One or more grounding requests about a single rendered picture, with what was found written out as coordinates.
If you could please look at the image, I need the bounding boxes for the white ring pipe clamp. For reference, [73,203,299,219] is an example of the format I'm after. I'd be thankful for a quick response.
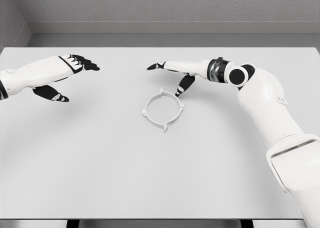
[141,86,186,134]

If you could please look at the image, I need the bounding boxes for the white table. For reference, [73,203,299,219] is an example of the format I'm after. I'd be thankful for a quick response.
[0,46,320,228]

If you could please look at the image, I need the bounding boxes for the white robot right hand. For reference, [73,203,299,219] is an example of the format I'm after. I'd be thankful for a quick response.
[146,59,202,98]

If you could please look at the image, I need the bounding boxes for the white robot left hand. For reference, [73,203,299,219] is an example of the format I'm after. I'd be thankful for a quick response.
[23,54,101,104]

